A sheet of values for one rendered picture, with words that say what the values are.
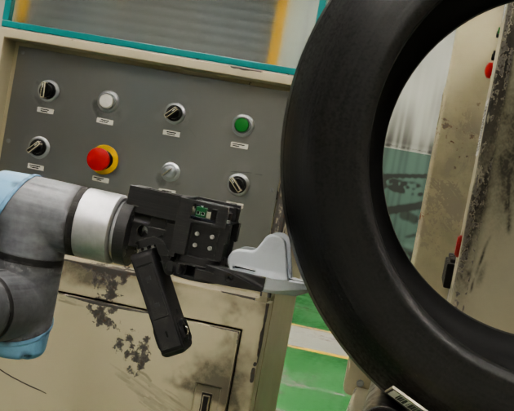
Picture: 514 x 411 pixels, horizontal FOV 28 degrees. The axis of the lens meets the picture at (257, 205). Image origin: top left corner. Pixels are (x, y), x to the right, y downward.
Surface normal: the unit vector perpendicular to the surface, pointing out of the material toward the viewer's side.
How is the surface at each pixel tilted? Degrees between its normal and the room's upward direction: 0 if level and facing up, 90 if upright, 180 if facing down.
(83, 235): 105
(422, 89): 90
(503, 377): 100
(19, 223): 91
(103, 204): 44
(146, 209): 90
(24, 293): 58
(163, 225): 90
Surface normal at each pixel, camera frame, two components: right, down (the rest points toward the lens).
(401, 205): -0.16, 0.02
